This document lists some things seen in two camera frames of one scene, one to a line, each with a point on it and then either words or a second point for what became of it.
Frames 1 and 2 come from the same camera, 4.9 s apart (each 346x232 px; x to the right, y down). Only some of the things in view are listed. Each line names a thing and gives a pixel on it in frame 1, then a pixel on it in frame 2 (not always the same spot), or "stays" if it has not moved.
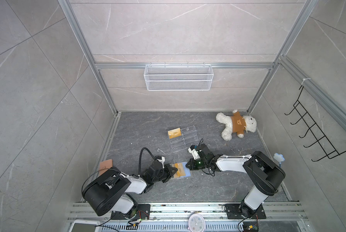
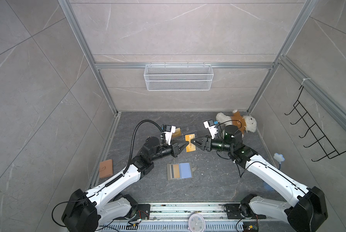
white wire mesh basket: (178, 78) stays
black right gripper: (193, 167) → (208, 142)
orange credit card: (174, 133) stays
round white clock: (196, 223) stays
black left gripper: (169, 168) → (175, 151)
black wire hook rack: (320, 137) stays
